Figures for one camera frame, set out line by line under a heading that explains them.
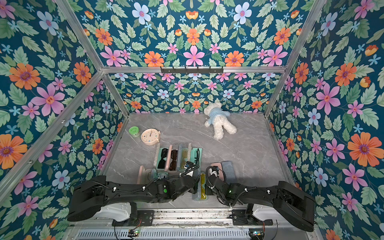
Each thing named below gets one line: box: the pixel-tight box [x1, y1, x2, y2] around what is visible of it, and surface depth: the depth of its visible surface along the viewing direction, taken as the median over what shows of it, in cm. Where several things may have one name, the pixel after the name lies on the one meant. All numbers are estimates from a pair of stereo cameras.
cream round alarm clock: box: [141, 128, 161, 146], surface depth 106 cm
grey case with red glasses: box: [221, 160, 237, 184], surface depth 89 cm
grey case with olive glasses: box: [176, 143, 189, 171], surface depth 93 cm
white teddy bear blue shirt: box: [204, 102, 237, 140], surface depth 108 cm
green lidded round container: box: [128, 126, 140, 138], surface depth 107 cm
